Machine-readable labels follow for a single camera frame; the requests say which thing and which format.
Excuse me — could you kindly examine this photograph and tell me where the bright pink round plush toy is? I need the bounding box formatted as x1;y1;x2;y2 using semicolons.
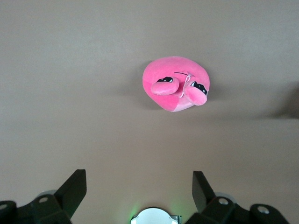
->
142;56;210;113

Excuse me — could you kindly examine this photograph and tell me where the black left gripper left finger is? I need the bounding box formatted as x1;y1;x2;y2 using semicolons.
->
0;169;87;224

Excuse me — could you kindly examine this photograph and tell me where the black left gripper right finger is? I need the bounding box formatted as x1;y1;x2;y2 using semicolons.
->
185;171;290;224

